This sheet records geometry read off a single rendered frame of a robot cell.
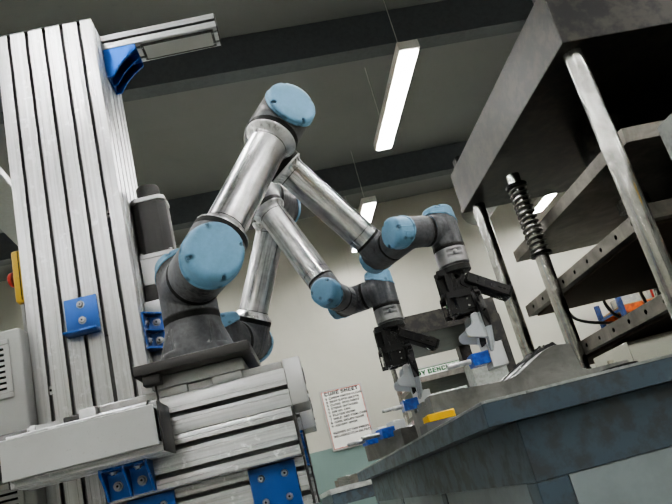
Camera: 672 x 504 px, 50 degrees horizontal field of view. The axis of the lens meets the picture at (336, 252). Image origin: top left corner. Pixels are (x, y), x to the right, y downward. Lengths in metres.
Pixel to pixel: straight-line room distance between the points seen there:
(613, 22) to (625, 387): 1.48
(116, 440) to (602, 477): 0.78
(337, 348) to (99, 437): 7.91
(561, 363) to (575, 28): 1.05
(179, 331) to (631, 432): 0.83
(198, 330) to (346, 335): 7.79
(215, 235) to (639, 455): 0.80
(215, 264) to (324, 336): 7.85
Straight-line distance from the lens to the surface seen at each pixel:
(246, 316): 2.06
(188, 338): 1.43
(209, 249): 1.34
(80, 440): 1.32
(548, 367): 1.81
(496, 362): 1.63
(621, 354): 2.56
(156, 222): 1.82
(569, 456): 1.14
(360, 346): 9.17
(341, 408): 8.99
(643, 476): 1.18
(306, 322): 9.20
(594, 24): 2.40
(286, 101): 1.59
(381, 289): 1.92
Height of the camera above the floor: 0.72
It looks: 19 degrees up
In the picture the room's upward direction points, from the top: 15 degrees counter-clockwise
